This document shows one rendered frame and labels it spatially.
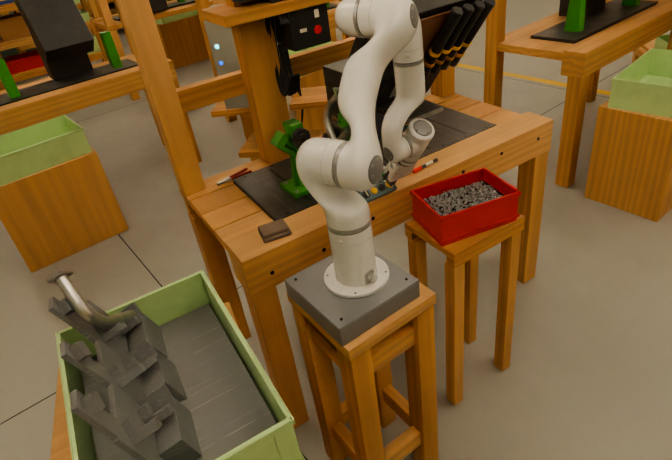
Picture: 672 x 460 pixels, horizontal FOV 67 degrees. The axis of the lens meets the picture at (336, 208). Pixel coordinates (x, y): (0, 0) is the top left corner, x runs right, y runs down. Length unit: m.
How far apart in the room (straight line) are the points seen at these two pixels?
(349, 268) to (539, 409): 1.21
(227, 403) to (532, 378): 1.47
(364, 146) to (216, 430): 0.74
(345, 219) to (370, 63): 0.39
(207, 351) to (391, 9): 1.01
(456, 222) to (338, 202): 0.55
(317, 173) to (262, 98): 0.94
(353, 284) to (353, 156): 0.40
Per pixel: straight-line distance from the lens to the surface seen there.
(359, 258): 1.37
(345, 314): 1.36
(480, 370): 2.42
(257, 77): 2.12
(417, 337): 1.56
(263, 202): 1.93
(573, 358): 2.54
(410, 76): 1.52
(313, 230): 1.72
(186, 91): 2.13
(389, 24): 1.29
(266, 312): 1.81
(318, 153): 1.25
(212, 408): 1.34
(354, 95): 1.26
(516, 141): 2.27
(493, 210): 1.80
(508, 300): 2.13
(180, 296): 1.58
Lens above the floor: 1.86
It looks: 32 degrees down
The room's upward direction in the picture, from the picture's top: 8 degrees counter-clockwise
